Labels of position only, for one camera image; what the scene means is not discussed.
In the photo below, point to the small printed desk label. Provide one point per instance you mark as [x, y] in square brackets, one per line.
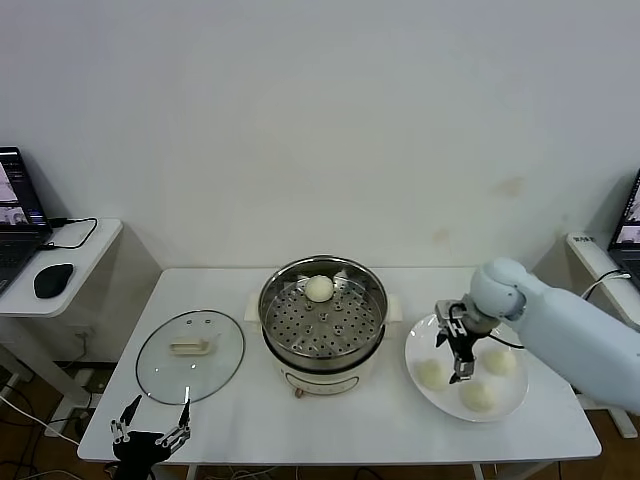
[584, 239]

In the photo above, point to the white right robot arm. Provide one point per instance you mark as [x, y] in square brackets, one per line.
[575, 325]

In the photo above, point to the cream electric cooker base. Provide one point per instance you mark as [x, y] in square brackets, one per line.
[325, 381]

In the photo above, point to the white wall socket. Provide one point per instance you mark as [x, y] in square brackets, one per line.
[83, 332]

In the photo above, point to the white steamed baozi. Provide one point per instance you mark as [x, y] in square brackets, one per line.
[318, 289]
[500, 362]
[477, 396]
[433, 376]

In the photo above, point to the perforated steel steamer basket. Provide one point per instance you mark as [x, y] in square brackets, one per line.
[280, 325]

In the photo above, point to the black computer mouse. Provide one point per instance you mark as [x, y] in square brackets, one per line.
[52, 280]

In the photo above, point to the round glass pot lid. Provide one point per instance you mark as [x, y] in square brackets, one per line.
[200, 372]

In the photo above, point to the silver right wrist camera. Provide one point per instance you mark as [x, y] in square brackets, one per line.
[446, 312]

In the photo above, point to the round white plate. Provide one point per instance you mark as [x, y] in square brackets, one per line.
[500, 395]

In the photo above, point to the open black laptop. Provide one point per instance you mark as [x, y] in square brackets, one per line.
[627, 240]
[15, 250]

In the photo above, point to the white side desk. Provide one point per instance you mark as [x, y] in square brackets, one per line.
[80, 280]
[592, 260]

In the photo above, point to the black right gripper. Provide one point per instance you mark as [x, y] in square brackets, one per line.
[464, 345]

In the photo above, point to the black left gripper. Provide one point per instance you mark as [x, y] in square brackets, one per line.
[141, 449]

